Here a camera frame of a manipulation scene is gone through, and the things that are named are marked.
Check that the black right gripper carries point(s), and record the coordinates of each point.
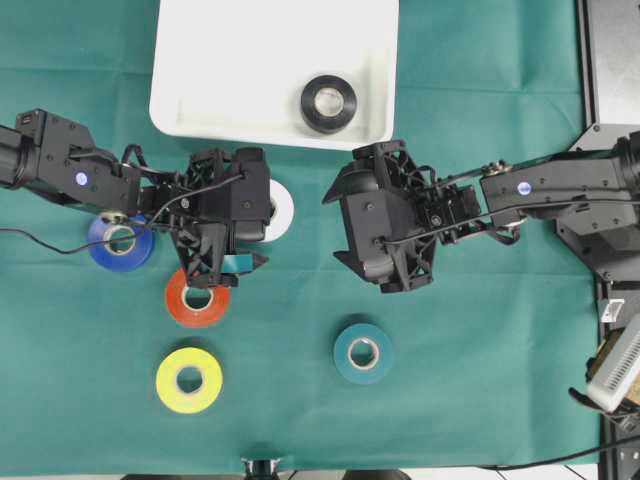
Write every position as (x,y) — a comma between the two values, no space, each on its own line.
(377,192)

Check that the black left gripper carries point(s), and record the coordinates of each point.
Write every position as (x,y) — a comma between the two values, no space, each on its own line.
(216,215)

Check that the white tape roll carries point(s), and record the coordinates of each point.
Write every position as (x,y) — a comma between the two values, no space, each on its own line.
(280,205)

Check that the black tape roll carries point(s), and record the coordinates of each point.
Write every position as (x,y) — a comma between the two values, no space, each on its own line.
(328,103)

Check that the yellow tape roll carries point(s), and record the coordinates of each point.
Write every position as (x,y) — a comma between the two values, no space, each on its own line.
(189,380)

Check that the teal green tape roll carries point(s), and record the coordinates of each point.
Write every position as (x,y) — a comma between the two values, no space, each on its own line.
(363,354)

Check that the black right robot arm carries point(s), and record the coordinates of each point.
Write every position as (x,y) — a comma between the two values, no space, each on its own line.
(592,197)

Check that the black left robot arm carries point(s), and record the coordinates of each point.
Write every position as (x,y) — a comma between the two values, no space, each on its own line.
(56,159)

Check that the red tape roll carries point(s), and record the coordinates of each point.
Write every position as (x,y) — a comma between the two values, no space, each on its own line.
(193,307)

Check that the blue tape roll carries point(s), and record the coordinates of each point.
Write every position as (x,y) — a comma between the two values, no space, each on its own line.
(120,248)

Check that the white plastic case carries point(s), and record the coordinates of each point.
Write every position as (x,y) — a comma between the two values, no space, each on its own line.
(235,70)

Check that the green table cloth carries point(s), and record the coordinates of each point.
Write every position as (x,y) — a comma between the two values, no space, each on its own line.
(483,356)

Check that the white perforated box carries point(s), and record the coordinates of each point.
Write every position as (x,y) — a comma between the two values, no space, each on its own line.
(615,376)

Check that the black camera stand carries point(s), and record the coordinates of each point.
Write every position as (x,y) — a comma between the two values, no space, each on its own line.
(261,469)

